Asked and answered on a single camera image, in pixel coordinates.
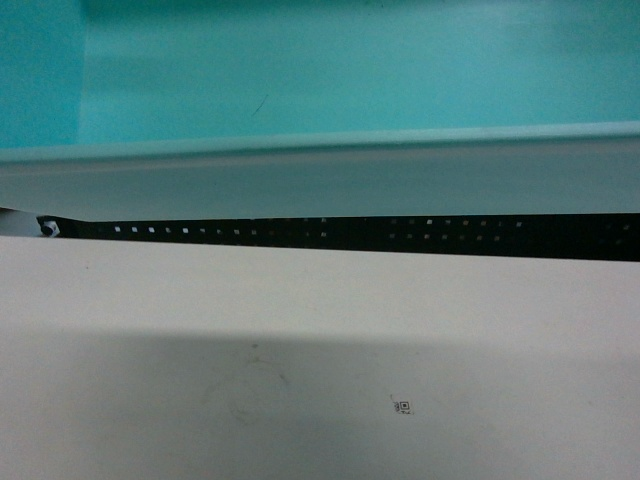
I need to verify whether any black perforated metal panel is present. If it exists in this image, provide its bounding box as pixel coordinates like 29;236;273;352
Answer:
50;213;639;262

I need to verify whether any teal plastic bin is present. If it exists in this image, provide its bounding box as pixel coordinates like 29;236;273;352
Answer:
1;1;639;221

